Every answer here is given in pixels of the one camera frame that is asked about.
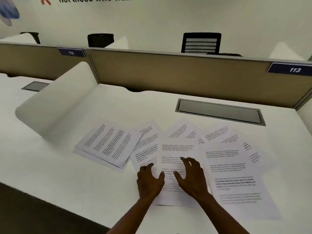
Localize large blue flower decal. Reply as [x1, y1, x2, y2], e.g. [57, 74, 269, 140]
[0, 0, 20, 27]

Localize black bag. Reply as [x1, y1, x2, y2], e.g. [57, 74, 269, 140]
[206, 53, 243, 58]

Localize person's right forearm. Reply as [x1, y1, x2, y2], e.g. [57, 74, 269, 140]
[194, 192, 251, 234]

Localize person's right hand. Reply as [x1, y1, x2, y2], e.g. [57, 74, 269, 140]
[173, 157, 213, 202]

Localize person's left hand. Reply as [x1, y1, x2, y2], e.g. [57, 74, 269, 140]
[136, 163, 166, 202]

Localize blue desk number plate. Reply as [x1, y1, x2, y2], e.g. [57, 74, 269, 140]
[58, 48, 86, 58]
[267, 62, 312, 76]

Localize grey desk cable flap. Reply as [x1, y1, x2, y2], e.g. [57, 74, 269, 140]
[21, 81, 50, 92]
[175, 98, 266, 126]

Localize person's left forearm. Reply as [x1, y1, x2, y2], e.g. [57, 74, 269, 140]
[105, 197, 158, 234]

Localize black solid office chair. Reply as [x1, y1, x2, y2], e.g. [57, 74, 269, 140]
[87, 33, 114, 48]
[19, 32, 41, 45]

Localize black slatted office chair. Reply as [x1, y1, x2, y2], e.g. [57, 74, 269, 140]
[181, 32, 222, 54]

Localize beige partition panel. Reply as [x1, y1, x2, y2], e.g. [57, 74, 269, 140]
[87, 48, 312, 111]
[0, 42, 97, 81]

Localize white desk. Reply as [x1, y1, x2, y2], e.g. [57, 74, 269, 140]
[0, 83, 312, 234]
[0, 72, 55, 112]

